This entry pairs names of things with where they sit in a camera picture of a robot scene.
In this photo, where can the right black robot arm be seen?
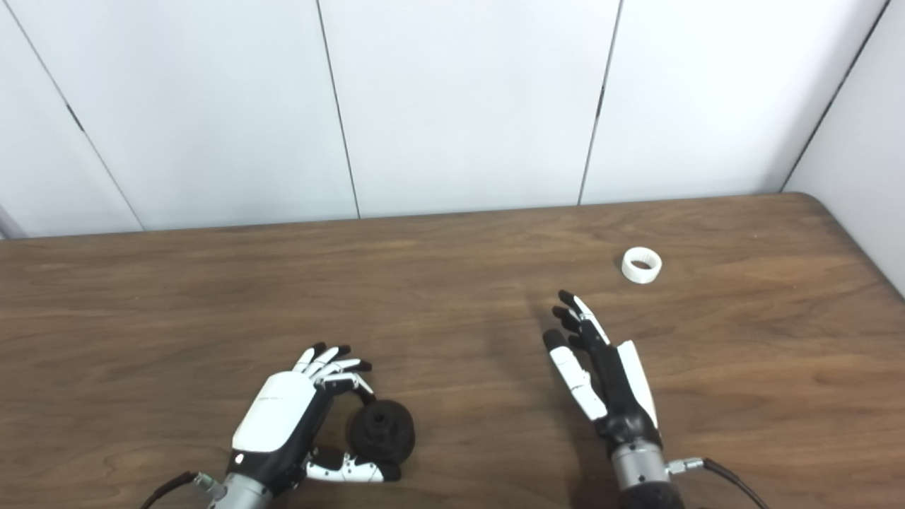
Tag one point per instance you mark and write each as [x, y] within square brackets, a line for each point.
[650, 497]

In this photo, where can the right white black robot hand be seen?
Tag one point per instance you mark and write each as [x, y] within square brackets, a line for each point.
[622, 403]

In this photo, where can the grey wall corner strip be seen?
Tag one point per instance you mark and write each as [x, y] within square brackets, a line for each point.
[8, 225]

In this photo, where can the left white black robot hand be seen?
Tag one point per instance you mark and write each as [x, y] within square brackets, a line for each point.
[276, 413]

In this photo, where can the round black plastic part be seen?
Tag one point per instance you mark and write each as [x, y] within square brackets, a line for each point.
[382, 431]

